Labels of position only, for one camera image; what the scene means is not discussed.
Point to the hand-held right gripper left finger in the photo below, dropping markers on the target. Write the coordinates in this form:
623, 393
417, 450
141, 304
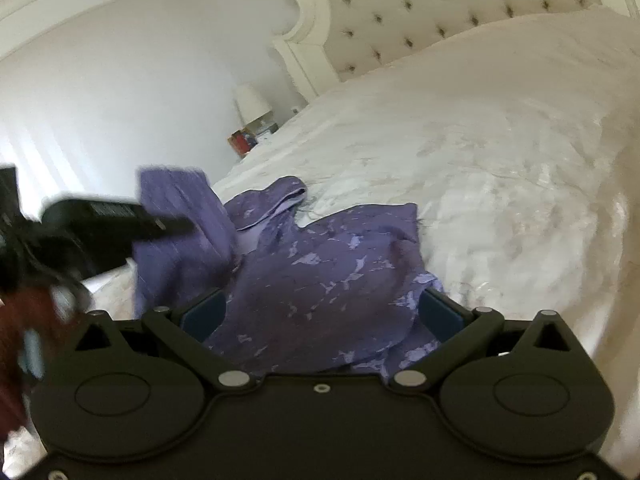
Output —
202, 311

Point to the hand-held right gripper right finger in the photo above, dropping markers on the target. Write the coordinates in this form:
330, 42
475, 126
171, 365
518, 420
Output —
440, 312

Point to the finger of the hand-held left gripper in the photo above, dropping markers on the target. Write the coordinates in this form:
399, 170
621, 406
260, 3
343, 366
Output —
165, 226

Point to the purple patterned garment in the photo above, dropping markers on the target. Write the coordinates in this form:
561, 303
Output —
325, 280

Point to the person's left forearm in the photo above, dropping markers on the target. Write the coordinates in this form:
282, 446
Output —
12, 340

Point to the small white clock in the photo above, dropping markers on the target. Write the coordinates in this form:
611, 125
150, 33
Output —
265, 130

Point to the white table lamp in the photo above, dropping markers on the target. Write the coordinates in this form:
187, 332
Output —
252, 102

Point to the white floral bedspread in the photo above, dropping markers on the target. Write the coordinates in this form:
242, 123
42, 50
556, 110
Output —
475, 160

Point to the cream tufted headboard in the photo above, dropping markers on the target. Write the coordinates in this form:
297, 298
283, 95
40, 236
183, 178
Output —
400, 10

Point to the small picture frame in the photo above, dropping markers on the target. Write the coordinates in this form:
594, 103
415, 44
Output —
233, 143

